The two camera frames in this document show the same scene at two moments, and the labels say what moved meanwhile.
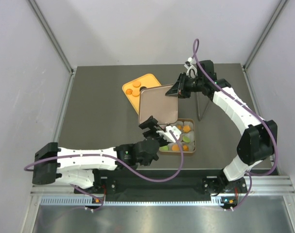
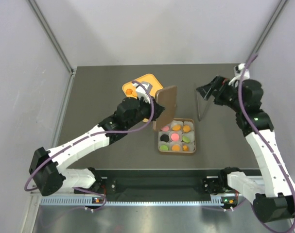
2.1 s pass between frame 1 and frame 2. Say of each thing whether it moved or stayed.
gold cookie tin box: stayed
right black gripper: moved
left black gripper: moved
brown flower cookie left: stayed
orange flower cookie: stayed
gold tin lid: moved
